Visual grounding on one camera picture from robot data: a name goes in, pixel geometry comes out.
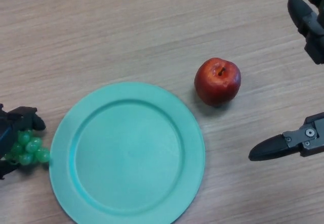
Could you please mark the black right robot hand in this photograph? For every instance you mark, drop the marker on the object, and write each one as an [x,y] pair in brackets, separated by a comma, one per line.
[311,140]

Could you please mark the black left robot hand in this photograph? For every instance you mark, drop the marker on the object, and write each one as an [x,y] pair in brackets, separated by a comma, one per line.
[17,118]

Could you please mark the green grapes bunch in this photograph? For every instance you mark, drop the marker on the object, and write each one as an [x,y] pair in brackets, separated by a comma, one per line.
[27,149]

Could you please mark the teal round plate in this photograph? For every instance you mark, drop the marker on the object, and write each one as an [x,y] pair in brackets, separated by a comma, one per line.
[129,155]

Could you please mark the red apple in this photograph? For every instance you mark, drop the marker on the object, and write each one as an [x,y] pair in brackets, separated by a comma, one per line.
[217,83]

